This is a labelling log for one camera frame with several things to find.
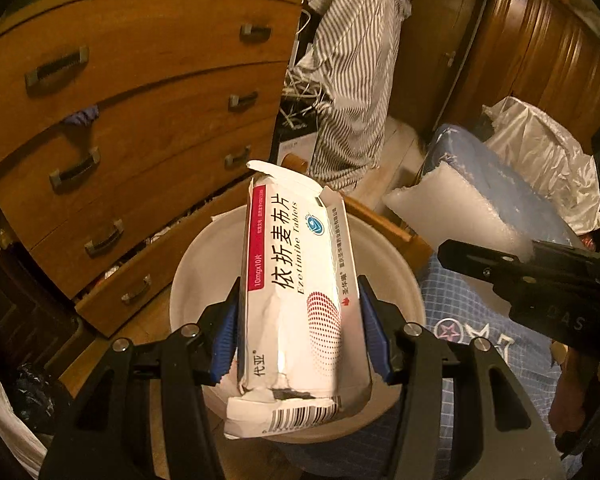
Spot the white cardboard box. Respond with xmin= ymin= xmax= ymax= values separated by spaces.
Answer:
xmin=276 ymin=131 xmax=322 ymax=172

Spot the white medicine box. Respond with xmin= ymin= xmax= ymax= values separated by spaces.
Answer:
xmin=224 ymin=160 xmax=374 ymax=442

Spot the purple cloth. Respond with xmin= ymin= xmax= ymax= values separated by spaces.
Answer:
xmin=64 ymin=104 xmax=102 ymax=129

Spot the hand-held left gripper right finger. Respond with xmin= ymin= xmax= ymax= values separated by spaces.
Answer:
xmin=357 ymin=275 xmax=567 ymax=480

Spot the blue grid printed blanket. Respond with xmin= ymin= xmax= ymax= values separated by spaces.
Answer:
xmin=270 ymin=122 xmax=600 ymax=480

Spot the white plastic sheet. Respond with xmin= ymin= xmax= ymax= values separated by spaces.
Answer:
xmin=482 ymin=95 xmax=600 ymax=234

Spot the wooden dresser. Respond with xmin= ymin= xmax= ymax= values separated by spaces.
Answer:
xmin=0 ymin=0 xmax=307 ymax=337

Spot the white foam piece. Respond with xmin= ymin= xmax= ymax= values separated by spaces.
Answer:
xmin=382 ymin=162 xmax=537 ymax=262

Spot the black plastic bag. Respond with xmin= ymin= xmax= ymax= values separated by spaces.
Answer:
xmin=12 ymin=362 xmax=78 ymax=433

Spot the white plastic bag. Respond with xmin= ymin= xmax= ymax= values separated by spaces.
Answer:
xmin=0 ymin=350 xmax=53 ymax=480

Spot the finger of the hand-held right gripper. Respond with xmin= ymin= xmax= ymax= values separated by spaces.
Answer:
xmin=436 ymin=238 xmax=537 ymax=312
xmin=529 ymin=240 xmax=600 ymax=267

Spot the white round bin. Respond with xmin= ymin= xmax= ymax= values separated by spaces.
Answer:
xmin=169 ymin=204 xmax=427 ymax=443

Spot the dark wooden wardrobe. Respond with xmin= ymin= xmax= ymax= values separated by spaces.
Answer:
xmin=394 ymin=0 xmax=600 ymax=163

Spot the person's right hand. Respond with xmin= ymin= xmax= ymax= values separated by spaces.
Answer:
xmin=549 ymin=341 xmax=590 ymax=432

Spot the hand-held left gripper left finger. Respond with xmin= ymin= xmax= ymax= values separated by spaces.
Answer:
xmin=40 ymin=275 xmax=242 ymax=480

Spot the grey striped cloth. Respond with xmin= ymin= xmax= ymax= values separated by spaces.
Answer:
xmin=285 ymin=0 xmax=412 ymax=194

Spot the tangle of white cables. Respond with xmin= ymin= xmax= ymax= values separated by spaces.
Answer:
xmin=280 ymin=7 xmax=331 ymax=133

